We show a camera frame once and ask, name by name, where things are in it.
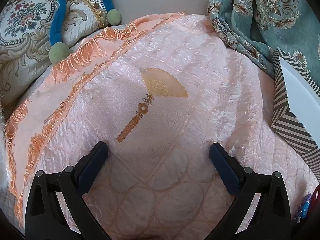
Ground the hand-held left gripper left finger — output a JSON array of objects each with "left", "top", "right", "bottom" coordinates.
[{"left": 24, "top": 141, "right": 113, "bottom": 240}]

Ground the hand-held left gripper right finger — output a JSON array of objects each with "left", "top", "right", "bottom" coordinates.
[{"left": 209, "top": 142, "right": 299, "bottom": 240}]

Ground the striped cardboard box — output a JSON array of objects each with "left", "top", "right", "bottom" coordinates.
[{"left": 271, "top": 47, "right": 320, "bottom": 178}]

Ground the blue bead bracelet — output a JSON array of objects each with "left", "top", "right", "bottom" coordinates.
[{"left": 296, "top": 194, "right": 311, "bottom": 222}]

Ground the red shiny bow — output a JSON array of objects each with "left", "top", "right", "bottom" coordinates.
[{"left": 309, "top": 184, "right": 320, "bottom": 220}]

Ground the white quilted sheet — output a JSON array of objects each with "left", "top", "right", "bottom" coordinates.
[{"left": 0, "top": 40, "right": 105, "bottom": 235}]

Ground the pink quilted fringed blanket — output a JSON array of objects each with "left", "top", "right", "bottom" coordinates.
[{"left": 5, "top": 12, "right": 318, "bottom": 240}]

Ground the blue and green plush toy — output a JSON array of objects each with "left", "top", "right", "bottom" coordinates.
[{"left": 49, "top": 0, "right": 122, "bottom": 64}]

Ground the teal damask blanket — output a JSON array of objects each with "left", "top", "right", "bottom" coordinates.
[{"left": 207, "top": 0, "right": 320, "bottom": 80}]

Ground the floral embroidered pillow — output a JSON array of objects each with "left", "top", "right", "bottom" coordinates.
[{"left": 0, "top": 0, "right": 110, "bottom": 105}]

